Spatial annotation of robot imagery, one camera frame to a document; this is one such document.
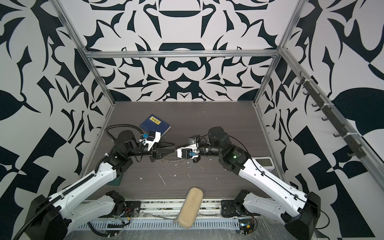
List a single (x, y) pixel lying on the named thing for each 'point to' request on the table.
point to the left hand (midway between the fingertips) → (175, 143)
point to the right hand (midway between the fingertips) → (177, 143)
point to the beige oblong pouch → (190, 207)
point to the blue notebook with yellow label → (153, 123)
